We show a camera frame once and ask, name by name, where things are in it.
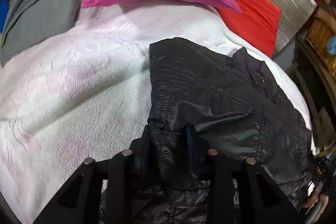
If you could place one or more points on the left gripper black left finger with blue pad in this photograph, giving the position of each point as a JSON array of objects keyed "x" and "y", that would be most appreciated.
[{"x": 79, "y": 199}]

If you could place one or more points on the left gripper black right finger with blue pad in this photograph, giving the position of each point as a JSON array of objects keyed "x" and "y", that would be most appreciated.
[{"x": 239, "y": 192}]

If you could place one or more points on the black quilted jacket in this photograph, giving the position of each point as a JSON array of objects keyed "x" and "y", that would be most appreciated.
[{"x": 237, "y": 106}]

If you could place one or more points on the person's right hand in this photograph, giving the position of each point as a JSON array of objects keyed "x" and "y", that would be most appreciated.
[{"x": 315, "y": 198}]

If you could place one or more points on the wooden side table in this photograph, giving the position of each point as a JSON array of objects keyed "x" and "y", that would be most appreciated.
[{"x": 318, "y": 89}]

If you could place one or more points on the white bed blanket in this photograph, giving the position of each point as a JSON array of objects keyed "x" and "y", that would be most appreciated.
[{"x": 86, "y": 92}]

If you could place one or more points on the light blue cloth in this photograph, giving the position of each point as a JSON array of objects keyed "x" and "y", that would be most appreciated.
[{"x": 331, "y": 46}]

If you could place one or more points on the wicker basket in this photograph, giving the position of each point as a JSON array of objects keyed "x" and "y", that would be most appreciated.
[{"x": 317, "y": 36}]

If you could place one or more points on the red cushion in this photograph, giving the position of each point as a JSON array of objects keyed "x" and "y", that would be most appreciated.
[{"x": 257, "y": 23}]

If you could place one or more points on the grey coat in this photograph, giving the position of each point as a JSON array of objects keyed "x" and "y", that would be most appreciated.
[{"x": 29, "y": 22}]

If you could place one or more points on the blue jacket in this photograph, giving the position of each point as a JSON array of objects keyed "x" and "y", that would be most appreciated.
[{"x": 4, "y": 7}]

